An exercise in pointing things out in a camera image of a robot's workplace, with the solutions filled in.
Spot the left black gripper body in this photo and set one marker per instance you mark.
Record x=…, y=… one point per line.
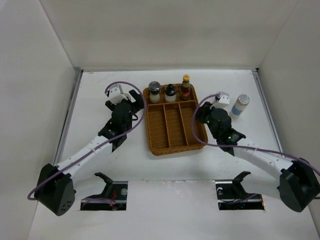
x=128, y=127

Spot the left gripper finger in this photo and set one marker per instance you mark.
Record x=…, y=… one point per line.
x=138, y=104
x=110, y=105

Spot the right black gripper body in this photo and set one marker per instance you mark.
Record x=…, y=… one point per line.
x=213, y=129

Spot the red sauce bottle yellow cap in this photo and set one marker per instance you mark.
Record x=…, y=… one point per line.
x=185, y=90

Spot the tall blue-label shaker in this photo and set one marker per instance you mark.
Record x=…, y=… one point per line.
x=239, y=106

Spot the black-top salt grinder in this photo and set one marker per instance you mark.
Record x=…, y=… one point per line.
x=170, y=93

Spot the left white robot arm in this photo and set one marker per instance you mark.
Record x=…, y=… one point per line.
x=56, y=183

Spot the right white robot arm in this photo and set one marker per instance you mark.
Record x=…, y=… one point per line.
x=296, y=183

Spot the brown wicker divided basket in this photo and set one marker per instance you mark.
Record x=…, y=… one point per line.
x=169, y=124

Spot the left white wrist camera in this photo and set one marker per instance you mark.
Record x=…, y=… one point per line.
x=115, y=94

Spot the left aluminium frame rail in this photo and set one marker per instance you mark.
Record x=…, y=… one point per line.
x=69, y=112

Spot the aluminium frame rail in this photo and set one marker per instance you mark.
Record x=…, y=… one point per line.
x=270, y=120
x=69, y=112

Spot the right aluminium frame rail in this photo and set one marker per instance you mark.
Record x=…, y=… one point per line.
x=270, y=120

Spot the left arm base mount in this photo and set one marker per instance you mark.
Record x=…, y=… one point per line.
x=112, y=198

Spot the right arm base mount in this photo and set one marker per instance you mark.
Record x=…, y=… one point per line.
x=231, y=196

